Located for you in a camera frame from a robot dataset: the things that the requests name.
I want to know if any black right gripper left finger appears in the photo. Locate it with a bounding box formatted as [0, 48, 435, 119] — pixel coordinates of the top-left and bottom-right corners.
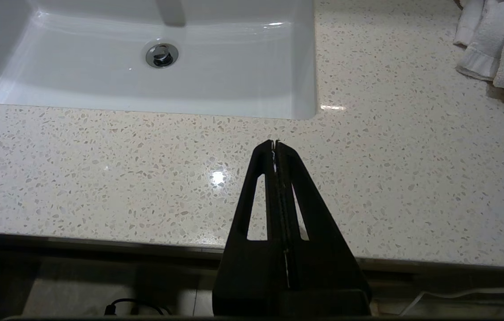
[212, 140, 289, 315]

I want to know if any white floor cable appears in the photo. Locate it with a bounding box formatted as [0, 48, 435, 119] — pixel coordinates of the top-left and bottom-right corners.
[396, 285, 504, 317]

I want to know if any white ceramic sink basin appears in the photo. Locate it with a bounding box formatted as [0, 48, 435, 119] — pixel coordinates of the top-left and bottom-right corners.
[0, 0, 318, 120]

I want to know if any white crumpled towel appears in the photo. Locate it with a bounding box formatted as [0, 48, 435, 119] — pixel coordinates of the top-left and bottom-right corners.
[452, 0, 504, 106]

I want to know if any chrome sink drain stopper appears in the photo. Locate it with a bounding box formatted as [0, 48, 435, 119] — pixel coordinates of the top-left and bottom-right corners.
[145, 41, 180, 69]

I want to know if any black floor cable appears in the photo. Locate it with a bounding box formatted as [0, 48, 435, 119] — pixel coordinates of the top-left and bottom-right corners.
[103, 298, 173, 317]

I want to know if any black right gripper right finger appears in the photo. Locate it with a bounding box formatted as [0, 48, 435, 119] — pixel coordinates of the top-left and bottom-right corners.
[275, 140, 372, 315]

